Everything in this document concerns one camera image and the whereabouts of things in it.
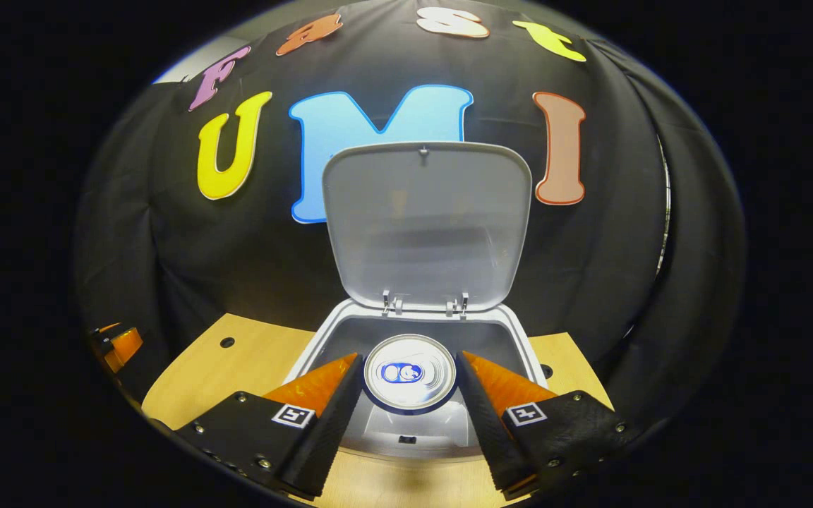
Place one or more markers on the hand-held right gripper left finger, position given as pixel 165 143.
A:
pixel 329 437

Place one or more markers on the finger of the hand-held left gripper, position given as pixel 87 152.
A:
pixel 106 328
pixel 126 344

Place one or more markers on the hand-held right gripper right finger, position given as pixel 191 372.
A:
pixel 491 444

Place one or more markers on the silver pop can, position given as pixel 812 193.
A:
pixel 410 360

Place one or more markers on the white desktop garbage bin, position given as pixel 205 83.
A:
pixel 428 212

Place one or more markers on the wooden desktop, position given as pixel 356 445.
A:
pixel 251 360

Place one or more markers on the black backdrop cloth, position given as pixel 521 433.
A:
pixel 166 247

